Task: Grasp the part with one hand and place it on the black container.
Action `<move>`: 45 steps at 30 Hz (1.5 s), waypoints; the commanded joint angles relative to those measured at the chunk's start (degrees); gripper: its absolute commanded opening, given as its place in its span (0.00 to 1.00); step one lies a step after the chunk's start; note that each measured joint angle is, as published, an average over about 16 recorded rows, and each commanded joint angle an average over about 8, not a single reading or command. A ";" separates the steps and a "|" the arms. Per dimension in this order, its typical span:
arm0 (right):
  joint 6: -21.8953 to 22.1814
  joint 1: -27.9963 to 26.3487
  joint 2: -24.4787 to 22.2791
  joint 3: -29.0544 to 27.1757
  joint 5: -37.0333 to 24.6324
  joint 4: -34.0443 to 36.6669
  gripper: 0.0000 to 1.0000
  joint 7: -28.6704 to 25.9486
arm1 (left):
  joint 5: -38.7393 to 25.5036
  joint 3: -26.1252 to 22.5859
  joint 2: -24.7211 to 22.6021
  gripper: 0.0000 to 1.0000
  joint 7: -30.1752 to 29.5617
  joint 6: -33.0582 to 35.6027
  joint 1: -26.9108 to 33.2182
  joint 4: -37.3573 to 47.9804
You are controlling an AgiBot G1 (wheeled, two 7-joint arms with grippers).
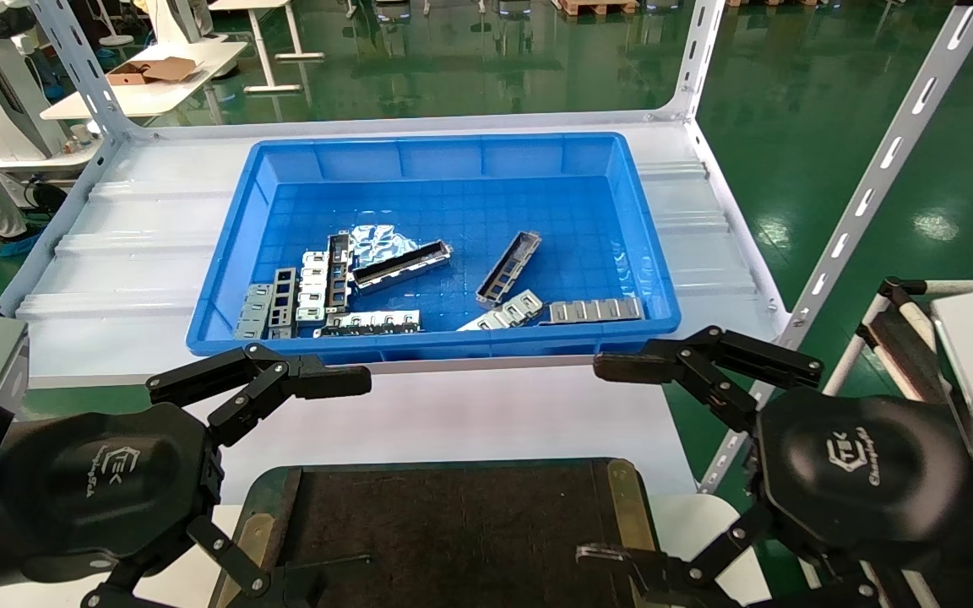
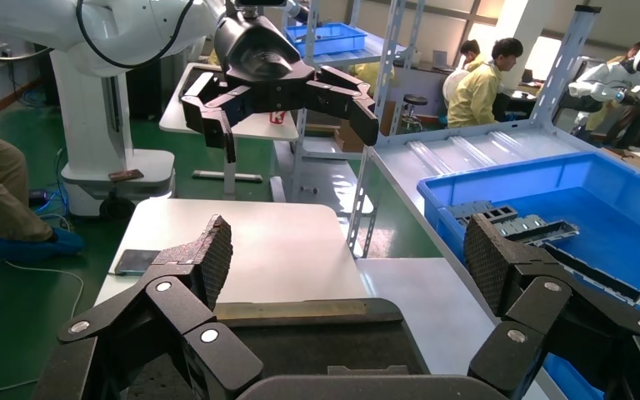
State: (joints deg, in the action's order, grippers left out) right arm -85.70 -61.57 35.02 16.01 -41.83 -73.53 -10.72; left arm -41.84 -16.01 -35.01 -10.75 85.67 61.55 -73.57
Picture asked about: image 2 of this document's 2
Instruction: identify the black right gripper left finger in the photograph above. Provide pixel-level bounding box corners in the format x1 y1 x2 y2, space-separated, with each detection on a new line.
32 213 266 400

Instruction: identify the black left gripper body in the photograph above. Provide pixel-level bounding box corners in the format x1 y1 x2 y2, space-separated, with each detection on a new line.
213 13 321 114

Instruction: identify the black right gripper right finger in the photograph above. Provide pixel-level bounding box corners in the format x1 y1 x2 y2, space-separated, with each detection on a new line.
463 212 640 400

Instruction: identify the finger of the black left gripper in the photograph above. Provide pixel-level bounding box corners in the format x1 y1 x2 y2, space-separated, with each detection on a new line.
303 65 381 148
180 70 255 164

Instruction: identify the long black channel part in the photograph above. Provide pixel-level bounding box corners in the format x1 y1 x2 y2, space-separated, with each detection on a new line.
540 242 640 308

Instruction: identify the long black silver-rimmed part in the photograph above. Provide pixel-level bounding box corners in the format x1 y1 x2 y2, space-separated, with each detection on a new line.
493 215 581 247

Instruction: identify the dark part with square holes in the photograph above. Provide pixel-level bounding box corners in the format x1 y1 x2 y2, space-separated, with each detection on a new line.
447 200 520 227

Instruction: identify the black flat container tray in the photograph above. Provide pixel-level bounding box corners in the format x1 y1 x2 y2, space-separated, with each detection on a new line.
127 297 428 400

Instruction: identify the closed cardboard box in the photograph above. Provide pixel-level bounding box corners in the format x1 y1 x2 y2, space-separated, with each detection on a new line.
333 101 398 154

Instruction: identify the white desk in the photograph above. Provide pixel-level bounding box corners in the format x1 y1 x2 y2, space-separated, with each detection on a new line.
158 62 300 201

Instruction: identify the grey background shelf rack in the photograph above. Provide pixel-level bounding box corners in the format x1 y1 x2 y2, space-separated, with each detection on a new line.
289 0 409 203

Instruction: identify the black round stool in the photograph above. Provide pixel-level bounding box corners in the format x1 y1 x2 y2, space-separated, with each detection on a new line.
399 94 429 133

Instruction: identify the small blue plastic bin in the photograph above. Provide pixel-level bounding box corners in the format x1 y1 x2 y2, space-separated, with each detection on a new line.
283 22 368 59

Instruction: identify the dark smartphone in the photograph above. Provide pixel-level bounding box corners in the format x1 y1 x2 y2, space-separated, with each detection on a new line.
112 249 162 278

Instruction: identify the large blue plastic bin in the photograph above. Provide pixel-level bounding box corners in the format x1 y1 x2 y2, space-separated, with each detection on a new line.
416 152 640 400

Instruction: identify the black-haired person in yellow coat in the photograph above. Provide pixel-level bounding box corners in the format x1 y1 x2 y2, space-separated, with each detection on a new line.
445 37 525 129

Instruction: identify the person behind yellow-coated worker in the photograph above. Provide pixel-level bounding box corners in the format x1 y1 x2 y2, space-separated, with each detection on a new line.
459 39 487 73

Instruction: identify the white humanoid robot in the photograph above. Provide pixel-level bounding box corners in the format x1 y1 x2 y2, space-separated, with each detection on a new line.
567 41 640 125

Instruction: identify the dark object on pedestal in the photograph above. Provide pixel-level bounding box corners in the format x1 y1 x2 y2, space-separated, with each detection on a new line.
108 168 146 183

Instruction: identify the black camera cable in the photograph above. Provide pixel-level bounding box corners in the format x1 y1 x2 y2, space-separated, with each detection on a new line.
76 0 195 71

